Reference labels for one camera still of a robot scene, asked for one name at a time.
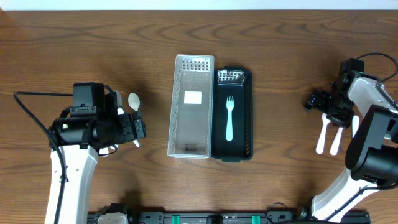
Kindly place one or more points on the mint green plastic fork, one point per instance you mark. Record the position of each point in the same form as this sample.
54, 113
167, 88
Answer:
229, 124

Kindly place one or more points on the pink plastic fork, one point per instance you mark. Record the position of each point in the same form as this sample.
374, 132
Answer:
336, 142

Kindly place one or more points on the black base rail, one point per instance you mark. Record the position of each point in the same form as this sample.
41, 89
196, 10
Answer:
121, 213

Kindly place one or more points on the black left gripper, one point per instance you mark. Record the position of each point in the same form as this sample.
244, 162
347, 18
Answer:
137, 126

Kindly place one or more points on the white label sticker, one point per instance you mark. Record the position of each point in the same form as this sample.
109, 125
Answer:
193, 97

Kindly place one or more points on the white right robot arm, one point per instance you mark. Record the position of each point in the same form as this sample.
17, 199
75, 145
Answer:
370, 165

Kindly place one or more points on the clear plastic basket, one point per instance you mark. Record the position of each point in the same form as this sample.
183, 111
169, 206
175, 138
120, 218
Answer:
191, 125

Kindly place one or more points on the black plastic basket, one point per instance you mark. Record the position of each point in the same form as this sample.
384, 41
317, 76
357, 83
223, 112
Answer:
236, 82

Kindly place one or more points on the beige plastic spoon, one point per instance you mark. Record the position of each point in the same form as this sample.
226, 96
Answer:
134, 103

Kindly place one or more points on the white plastic fork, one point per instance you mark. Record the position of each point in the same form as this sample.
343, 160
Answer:
355, 125

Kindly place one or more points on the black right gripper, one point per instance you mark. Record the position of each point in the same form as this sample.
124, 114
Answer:
318, 101

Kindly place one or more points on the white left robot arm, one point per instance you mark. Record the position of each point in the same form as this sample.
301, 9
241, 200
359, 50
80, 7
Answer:
80, 142

